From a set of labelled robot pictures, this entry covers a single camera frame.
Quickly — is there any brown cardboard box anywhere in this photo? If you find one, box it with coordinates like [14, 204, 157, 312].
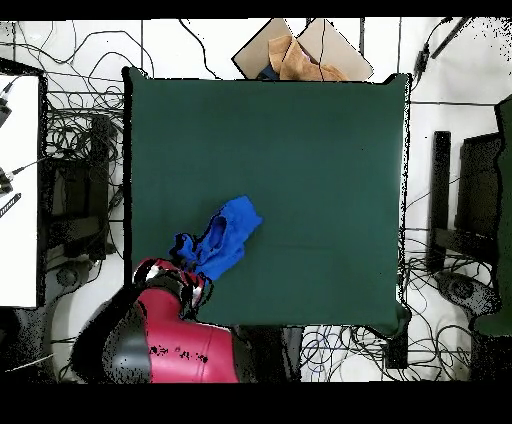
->
[231, 17, 375, 82]

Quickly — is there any blue printed t-shirt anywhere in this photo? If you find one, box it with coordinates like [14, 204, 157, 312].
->
[168, 194, 264, 282]

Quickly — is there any long black cable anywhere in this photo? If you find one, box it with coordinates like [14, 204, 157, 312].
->
[178, 18, 220, 80]

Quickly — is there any tan towel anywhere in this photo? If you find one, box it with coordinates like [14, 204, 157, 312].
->
[267, 34, 349, 82]

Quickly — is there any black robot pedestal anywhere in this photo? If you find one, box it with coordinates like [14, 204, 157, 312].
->
[233, 324, 305, 383]

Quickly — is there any black striped bar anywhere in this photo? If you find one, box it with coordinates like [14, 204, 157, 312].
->
[0, 192, 22, 219]

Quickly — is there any green draped cloth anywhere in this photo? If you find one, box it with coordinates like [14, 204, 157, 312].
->
[471, 95, 512, 337]

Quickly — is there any dark green table cloth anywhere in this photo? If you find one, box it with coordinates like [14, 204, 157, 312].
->
[122, 66, 412, 337]

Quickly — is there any black power adapter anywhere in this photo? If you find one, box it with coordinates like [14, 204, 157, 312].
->
[413, 42, 432, 78]

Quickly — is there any white desk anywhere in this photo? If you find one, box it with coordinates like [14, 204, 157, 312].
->
[0, 73, 41, 309]

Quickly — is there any black cable tangle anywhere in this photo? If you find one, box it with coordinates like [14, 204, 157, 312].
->
[39, 19, 155, 137]
[303, 239, 473, 382]

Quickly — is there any thin black rod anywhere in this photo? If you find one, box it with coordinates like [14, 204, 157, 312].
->
[429, 16, 474, 60]

